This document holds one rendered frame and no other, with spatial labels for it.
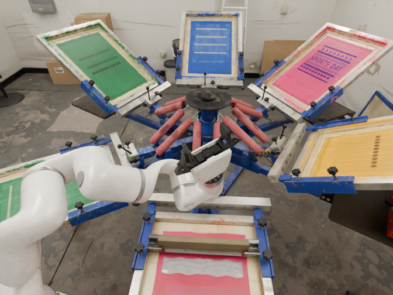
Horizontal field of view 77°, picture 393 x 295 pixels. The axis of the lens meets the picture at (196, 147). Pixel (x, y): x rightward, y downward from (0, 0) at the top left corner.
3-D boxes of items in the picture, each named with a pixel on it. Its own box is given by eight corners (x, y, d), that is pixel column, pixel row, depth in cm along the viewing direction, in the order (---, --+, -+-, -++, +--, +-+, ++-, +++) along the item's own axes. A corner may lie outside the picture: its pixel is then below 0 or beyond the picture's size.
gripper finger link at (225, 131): (238, 143, 56) (241, 126, 51) (227, 149, 56) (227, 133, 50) (231, 133, 58) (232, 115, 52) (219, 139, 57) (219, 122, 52)
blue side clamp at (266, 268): (271, 283, 108) (274, 275, 103) (259, 282, 108) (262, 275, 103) (261, 222, 131) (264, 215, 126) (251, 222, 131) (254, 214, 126)
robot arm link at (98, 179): (14, 236, 48) (16, 185, 58) (117, 232, 62) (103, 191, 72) (40, 171, 43) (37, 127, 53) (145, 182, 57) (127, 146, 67)
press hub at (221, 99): (224, 236, 227) (242, 108, 141) (182, 234, 229) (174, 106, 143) (223, 202, 257) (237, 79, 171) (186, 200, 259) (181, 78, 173)
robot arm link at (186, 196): (172, 186, 77) (178, 216, 73) (166, 172, 68) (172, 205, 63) (219, 174, 78) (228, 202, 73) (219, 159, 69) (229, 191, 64)
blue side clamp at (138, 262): (144, 275, 110) (142, 268, 105) (133, 274, 110) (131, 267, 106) (157, 218, 133) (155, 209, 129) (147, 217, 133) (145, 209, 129)
